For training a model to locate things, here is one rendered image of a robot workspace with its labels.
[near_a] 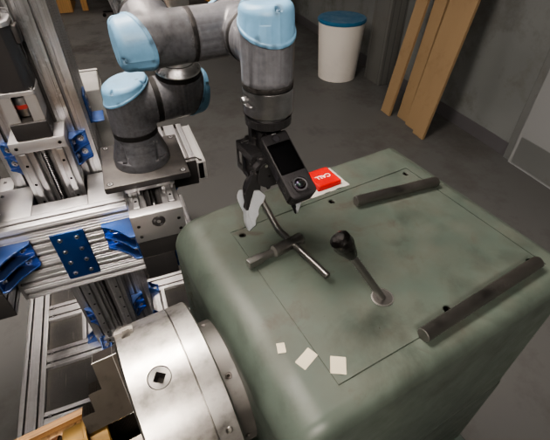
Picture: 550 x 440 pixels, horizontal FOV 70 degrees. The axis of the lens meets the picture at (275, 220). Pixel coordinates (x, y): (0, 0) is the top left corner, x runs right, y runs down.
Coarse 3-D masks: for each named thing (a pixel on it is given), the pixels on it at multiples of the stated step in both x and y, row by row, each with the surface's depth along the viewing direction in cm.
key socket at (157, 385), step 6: (162, 366) 57; (150, 372) 57; (156, 372) 57; (162, 372) 57; (168, 372) 57; (150, 378) 56; (156, 378) 58; (162, 378) 59; (168, 378) 56; (150, 384) 56; (156, 384) 56; (162, 384) 56
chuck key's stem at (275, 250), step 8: (288, 240) 71; (296, 240) 71; (304, 240) 72; (272, 248) 70; (280, 248) 70; (288, 248) 71; (256, 256) 69; (264, 256) 69; (272, 256) 70; (248, 264) 68; (256, 264) 68
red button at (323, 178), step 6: (324, 168) 90; (312, 174) 88; (318, 174) 88; (324, 174) 88; (330, 174) 88; (318, 180) 87; (324, 180) 87; (330, 180) 87; (336, 180) 87; (318, 186) 85; (324, 186) 85; (330, 186) 86
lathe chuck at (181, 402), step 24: (144, 336) 62; (168, 336) 61; (120, 360) 58; (144, 360) 58; (168, 360) 58; (144, 384) 55; (168, 384) 56; (192, 384) 56; (144, 408) 54; (168, 408) 54; (192, 408) 55; (144, 432) 53; (168, 432) 53; (192, 432) 54; (216, 432) 56
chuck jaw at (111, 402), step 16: (112, 352) 63; (96, 368) 61; (112, 368) 62; (96, 384) 64; (112, 384) 62; (96, 400) 62; (112, 400) 63; (128, 400) 64; (96, 416) 62; (112, 416) 63
